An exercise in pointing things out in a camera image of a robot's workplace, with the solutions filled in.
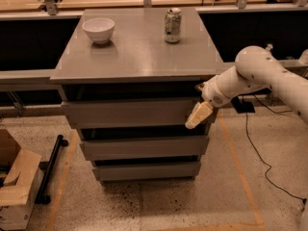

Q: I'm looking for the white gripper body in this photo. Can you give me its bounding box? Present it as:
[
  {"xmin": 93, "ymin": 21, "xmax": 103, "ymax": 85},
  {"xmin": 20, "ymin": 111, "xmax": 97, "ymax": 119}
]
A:
[{"xmin": 201, "ymin": 80, "xmax": 230, "ymax": 108}]

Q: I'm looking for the grey top drawer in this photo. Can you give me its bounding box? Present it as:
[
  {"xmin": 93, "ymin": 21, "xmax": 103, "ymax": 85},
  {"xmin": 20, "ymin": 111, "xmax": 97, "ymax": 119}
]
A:
[{"xmin": 62, "ymin": 97, "xmax": 200, "ymax": 129}]

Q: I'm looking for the grey drawer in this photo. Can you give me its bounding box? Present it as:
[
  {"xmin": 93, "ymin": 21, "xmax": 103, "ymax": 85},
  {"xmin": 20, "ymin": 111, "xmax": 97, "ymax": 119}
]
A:
[
  {"xmin": 92, "ymin": 162, "xmax": 201, "ymax": 182},
  {"xmin": 81, "ymin": 136, "xmax": 209, "ymax": 161},
  {"xmin": 62, "ymin": 97, "xmax": 200, "ymax": 129}
]

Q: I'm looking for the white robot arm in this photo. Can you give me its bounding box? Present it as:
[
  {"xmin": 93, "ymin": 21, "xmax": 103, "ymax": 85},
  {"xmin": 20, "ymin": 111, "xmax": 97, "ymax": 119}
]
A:
[{"xmin": 185, "ymin": 46, "xmax": 308, "ymax": 129}]

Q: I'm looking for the grey middle drawer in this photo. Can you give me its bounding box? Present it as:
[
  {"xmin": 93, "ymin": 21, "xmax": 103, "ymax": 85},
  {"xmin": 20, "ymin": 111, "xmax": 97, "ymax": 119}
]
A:
[{"xmin": 81, "ymin": 136, "xmax": 209, "ymax": 161}]

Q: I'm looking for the grey bottom drawer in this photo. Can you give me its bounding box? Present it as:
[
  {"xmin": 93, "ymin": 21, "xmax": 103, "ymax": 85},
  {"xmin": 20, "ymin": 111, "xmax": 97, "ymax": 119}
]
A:
[{"xmin": 92, "ymin": 162, "xmax": 201, "ymax": 182}]

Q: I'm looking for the grey drawer cabinet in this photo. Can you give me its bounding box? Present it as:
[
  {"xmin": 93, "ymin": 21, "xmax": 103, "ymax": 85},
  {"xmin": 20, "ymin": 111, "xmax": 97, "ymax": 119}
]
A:
[{"xmin": 49, "ymin": 7, "xmax": 229, "ymax": 187}]

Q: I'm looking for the silver soda can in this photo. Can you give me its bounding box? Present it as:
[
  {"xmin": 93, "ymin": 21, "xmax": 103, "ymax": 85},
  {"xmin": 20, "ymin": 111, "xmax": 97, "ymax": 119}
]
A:
[{"xmin": 165, "ymin": 8, "xmax": 182, "ymax": 43}]

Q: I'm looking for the clear plastic bottle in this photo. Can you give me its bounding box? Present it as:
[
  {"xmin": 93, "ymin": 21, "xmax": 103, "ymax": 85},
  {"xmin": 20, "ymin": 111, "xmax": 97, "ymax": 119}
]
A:
[{"xmin": 266, "ymin": 43, "xmax": 273, "ymax": 51}]

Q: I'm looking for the white ceramic bowl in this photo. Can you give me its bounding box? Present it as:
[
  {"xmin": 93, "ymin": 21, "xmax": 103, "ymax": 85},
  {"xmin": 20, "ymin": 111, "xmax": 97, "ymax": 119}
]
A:
[{"xmin": 82, "ymin": 17, "xmax": 115, "ymax": 43}]

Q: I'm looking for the black metal pole stand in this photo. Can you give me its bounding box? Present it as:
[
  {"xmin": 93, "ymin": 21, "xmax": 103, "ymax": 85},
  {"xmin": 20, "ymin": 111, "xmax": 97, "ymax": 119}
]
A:
[{"xmin": 35, "ymin": 135, "xmax": 69, "ymax": 205}]

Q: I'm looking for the brown cardboard box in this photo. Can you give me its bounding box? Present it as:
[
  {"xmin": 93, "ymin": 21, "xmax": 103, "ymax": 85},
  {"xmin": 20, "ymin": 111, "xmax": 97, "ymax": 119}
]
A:
[{"xmin": 0, "ymin": 129, "xmax": 43, "ymax": 231}]

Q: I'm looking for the black bracket foot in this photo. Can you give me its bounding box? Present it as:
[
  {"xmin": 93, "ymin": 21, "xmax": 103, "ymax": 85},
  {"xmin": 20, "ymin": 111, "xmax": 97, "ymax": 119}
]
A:
[{"xmin": 231, "ymin": 97, "xmax": 255, "ymax": 114}]

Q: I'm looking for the black floor cable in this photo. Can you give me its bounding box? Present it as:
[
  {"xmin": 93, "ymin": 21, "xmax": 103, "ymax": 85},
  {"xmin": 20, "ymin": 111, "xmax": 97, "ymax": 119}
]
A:
[{"xmin": 244, "ymin": 94, "xmax": 308, "ymax": 207}]

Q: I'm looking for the grey metal rail frame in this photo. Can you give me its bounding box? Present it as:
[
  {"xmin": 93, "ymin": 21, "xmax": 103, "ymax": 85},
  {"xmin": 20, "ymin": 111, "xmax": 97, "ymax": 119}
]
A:
[{"xmin": 0, "ymin": 4, "xmax": 308, "ymax": 89}]

